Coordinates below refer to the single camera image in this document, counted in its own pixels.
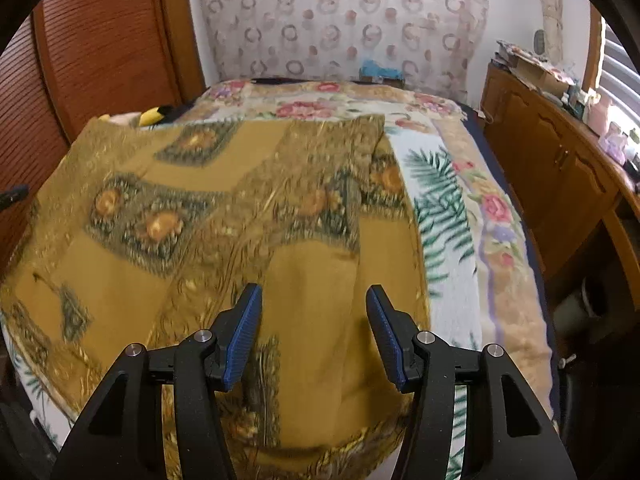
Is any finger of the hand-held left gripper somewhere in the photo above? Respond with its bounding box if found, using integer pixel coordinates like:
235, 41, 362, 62
0, 185, 29, 207

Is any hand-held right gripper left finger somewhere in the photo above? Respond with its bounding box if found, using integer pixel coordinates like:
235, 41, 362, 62
57, 282, 263, 480

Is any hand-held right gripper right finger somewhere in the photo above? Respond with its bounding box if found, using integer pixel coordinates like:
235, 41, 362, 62
365, 284, 581, 480

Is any mustard patterned garment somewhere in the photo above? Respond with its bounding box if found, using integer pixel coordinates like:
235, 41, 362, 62
0, 115, 433, 480

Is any pink pillow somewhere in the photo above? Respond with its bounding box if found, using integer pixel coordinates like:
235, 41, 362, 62
100, 112, 141, 128

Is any palm leaf print blanket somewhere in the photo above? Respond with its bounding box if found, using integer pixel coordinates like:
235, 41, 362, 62
0, 135, 483, 480

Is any yellow plush toy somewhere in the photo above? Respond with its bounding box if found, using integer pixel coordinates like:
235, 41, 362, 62
97, 105, 191, 127

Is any wooden louvered wardrobe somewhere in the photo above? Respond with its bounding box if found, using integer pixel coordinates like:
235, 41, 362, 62
0, 0, 206, 271

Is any long wooden cabinet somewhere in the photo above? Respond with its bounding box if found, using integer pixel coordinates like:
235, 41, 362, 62
480, 60, 640, 311

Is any floral blanket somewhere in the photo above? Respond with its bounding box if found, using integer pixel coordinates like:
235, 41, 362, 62
195, 79, 556, 411

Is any light blue cloth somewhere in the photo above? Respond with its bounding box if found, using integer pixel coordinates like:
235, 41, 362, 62
361, 59, 405, 81

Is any white plastic bag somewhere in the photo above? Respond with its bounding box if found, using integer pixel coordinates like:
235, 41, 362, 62
600, 122, 628, 161

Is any cardboard box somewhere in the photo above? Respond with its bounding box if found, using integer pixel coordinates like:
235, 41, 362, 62
512, 55, 571, 96

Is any pink container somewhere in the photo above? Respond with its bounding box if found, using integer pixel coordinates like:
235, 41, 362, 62
590, 92, 613, 133

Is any floral cloth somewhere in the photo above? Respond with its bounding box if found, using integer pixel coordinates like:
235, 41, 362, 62
495, 39, 551, 68

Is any grey window blind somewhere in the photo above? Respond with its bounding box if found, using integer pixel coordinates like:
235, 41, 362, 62
597, 15, 640, 116

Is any beige wrapped pipe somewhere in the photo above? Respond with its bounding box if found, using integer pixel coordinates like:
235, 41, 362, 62
535, 0, 566, 66

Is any ring patterned sheer curtain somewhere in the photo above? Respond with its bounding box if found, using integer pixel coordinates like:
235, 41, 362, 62
192, 0, 490, 106

